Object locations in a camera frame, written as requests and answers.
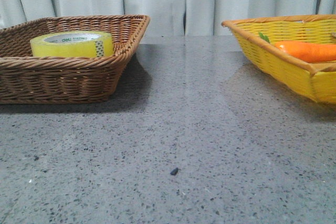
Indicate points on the yellow wicker basket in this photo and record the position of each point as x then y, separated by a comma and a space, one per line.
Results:
256, 37

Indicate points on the brown wicker basket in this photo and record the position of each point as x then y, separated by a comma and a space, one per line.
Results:
26, 79

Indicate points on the orange plastic carrot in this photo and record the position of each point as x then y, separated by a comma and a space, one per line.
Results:
304, 51

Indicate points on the small black debris piece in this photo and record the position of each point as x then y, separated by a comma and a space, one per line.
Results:
174, 171

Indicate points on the yellow tape roll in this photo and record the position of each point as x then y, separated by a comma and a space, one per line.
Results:
90, 44

